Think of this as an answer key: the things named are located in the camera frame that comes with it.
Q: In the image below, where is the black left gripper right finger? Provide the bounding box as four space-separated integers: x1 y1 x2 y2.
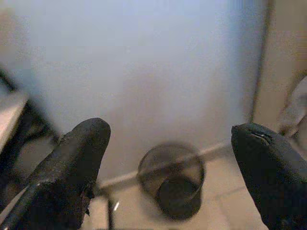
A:
231 122 307 230

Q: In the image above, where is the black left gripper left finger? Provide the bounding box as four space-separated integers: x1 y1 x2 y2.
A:
0 117 112 230

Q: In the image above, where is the black mesh wastebasket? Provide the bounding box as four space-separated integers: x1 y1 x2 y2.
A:
137 141 206 221

